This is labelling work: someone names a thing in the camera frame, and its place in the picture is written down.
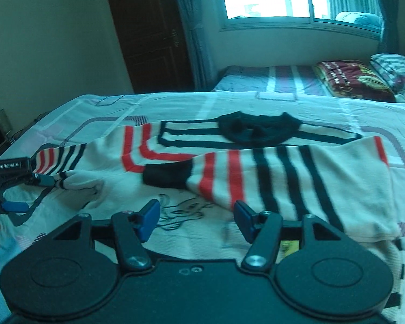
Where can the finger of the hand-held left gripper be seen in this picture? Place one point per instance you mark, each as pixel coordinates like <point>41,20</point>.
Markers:
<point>46,180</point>
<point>16,206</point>

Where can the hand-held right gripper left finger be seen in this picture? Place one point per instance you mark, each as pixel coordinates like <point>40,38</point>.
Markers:
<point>150,222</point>

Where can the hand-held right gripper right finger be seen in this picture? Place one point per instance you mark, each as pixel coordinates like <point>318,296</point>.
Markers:
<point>244,223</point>

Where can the striped cream sweater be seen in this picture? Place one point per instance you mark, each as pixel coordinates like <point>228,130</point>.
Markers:
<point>324,182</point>

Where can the metal can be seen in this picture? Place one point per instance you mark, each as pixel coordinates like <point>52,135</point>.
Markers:
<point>2,119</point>

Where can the bed with striped purple sheet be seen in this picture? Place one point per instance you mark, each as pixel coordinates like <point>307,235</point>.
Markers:
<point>256,81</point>

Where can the bed with patterned sheet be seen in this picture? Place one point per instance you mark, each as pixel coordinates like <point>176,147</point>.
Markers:
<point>374,114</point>

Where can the dark wooden door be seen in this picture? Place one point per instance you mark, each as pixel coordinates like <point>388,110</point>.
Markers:
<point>145,30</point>

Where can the red printed blanket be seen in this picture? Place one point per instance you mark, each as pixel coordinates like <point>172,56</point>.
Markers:
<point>352,77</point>

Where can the blue curtain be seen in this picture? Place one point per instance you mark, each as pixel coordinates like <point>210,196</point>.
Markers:
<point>197,30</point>
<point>386,10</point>

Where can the striped pillow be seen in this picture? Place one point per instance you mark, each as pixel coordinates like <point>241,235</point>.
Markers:
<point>393,69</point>

